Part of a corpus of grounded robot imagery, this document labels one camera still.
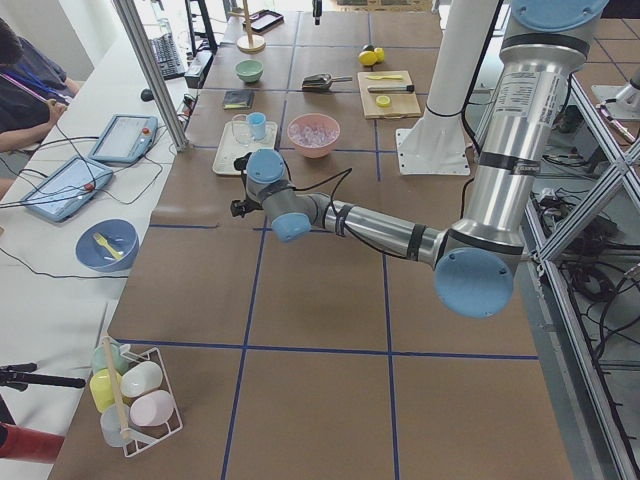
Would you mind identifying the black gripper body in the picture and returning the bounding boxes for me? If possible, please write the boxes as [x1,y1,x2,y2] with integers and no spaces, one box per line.
[230,198,254,218]

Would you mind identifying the pink bowl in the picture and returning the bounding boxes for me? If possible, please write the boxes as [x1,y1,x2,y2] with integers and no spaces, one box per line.
[286,113,341,158]

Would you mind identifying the steel ice scoop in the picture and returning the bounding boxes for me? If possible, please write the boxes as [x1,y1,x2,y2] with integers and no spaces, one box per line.
[301,73,353,92]

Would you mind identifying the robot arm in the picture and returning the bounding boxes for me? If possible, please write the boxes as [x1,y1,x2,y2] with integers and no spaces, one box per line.
[231,1,605,318]

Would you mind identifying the light blue cup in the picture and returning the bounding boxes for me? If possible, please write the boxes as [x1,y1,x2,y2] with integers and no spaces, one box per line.
[246,112,266,141]

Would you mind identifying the clear ice cubes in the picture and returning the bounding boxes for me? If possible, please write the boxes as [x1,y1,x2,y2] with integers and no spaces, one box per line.
[288,120,339,148]

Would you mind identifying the white plastic cup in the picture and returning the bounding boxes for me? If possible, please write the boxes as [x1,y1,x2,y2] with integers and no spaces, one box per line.
[120,361,163,398]

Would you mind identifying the green plastic cup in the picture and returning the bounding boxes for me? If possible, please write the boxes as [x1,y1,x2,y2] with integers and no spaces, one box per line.
[91,340,129,375]

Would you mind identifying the pink plastic cup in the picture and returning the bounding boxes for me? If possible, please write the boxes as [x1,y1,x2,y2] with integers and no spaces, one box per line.
[130,390,175,427]

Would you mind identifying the yellow plastic cup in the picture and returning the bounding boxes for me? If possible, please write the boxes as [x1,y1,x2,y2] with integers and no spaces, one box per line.
[89,369,115,413]

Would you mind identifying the clear plastic cup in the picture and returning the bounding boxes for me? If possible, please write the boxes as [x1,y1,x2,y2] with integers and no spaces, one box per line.
[100,404,131,447]

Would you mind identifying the cream bear tray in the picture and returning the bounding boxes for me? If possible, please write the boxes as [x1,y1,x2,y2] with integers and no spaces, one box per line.
[212,121,278,176]

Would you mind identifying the clear wine glass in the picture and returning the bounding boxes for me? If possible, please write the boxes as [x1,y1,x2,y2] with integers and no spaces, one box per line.
[231,114,251,146]

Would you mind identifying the grey yellow cloth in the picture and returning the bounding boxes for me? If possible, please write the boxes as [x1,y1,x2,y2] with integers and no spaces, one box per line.
[222,89,254,110]

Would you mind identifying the yellow plastic fork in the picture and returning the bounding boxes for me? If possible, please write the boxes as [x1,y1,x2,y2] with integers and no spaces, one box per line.
[93,232,122,261]

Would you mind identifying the teach pendant far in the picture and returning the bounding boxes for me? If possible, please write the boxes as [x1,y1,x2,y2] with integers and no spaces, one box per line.
[88,114,159,165]

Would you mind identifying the teach pendant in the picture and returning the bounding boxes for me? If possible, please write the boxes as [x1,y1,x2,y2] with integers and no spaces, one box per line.
[20,155,113,223]
[88,114,159,165]

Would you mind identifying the blue bowl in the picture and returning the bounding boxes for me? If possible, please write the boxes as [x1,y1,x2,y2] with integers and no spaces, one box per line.
[75,219,139,273]

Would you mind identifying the green bowl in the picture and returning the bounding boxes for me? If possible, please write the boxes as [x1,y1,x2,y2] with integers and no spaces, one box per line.
[235,59,264,84]

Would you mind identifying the black computer mouse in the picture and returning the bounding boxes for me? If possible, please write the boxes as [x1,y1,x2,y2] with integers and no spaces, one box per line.
[140,88,155,102]

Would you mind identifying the wooden stand round base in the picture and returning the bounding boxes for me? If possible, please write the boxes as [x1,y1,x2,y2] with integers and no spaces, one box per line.
[236,0,266,54]

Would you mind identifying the black keyboard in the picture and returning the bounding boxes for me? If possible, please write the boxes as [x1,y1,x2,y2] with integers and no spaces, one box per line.
[149,33,186,80]

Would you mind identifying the half lemon slice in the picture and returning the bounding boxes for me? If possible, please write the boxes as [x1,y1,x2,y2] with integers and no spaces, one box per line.
[375,95,392,108]

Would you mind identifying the teach pendant near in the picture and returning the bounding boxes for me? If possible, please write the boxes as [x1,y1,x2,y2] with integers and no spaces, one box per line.
[20,155,113,223]

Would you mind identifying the wooden cutting board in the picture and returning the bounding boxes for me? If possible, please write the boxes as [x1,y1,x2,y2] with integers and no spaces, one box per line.
[357,70,422,119]

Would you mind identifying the yellow plastic knife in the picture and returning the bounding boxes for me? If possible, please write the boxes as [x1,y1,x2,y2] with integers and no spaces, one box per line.
[366,74,404,81]

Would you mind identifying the dark tray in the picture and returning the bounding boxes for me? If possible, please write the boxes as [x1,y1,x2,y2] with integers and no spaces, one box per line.
[249,9,284,34]

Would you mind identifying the yellow lemon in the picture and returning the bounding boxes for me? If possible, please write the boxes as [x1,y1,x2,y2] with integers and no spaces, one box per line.
[358,50,378,67]

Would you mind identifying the steel cylinder black cap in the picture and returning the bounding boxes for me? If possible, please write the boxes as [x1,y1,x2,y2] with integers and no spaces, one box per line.
[367,84,415,94]

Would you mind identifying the seated person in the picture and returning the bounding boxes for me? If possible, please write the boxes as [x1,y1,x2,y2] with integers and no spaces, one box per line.
[0,17,84,196]

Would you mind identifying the black tripod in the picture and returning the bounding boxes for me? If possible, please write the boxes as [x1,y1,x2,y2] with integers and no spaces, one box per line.
[1,362,86,392]

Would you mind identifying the red cylinder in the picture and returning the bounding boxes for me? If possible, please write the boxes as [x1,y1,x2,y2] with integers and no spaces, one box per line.
[0,423,65,464]

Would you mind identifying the white wire cup rack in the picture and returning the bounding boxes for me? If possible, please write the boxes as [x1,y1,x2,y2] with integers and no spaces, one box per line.
[101,337,183,458]

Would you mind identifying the aluminium frame post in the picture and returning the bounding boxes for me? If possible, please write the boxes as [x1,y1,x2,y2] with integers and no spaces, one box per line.
[113,0,189,152]

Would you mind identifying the aluminium frame rack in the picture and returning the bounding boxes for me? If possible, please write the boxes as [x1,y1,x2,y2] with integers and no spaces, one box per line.
[526,83,639,479]

